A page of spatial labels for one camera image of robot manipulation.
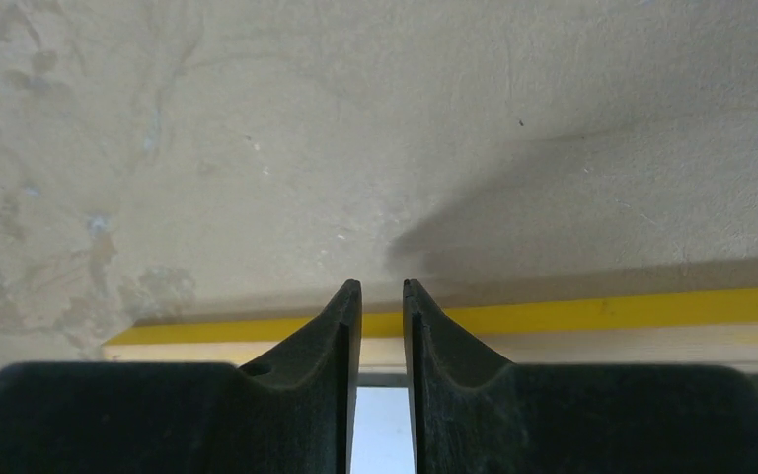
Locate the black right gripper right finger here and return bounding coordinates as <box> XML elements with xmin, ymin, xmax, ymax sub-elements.
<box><xmin>403</xmin><ymin>279</ymin><xmax>758</xmax><ymax>473</ymax></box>

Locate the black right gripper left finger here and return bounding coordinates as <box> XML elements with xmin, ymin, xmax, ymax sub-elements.
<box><xmin>0</xmin><ymin>280</ymin><xmax>362</xmax><ymax>473</ymax></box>

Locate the yellow wooden picture frame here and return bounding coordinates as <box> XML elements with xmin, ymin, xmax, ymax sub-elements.
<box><xmin>102</xmin><ymin>288</ymin><xmax>758</xmax><ymax>373</ymax></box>

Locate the building and sky photo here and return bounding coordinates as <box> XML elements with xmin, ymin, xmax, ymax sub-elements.
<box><xmin>350</xmin><ymin>380</ymin><xmax>758</xmax><ymax>473</ymax></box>

